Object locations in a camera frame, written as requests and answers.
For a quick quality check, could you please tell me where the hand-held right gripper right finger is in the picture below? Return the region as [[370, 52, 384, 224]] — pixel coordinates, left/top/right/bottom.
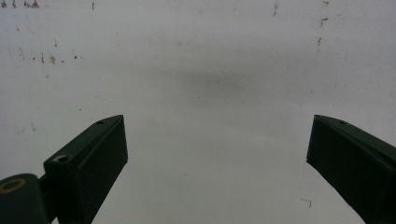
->
[[305, 114, 396, 224]]

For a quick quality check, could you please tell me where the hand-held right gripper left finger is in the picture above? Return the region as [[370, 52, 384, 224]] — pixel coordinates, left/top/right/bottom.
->
[[43, 114, 129, 224]]

